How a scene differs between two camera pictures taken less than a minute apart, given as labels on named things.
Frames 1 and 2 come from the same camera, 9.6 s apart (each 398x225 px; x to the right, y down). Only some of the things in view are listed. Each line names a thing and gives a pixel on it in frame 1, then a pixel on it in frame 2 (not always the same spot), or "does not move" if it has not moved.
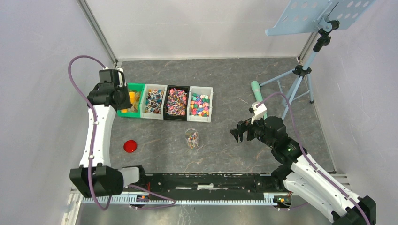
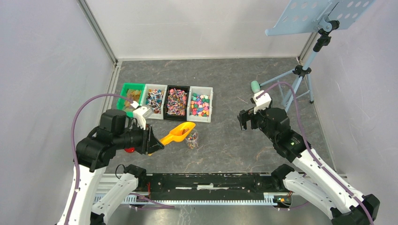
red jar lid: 130,146 does not move
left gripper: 126,104 to 150,143
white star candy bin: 200,104 does not move
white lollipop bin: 152,102 does not move
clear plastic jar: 191,135 does not move
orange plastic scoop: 132,95 to 179,134
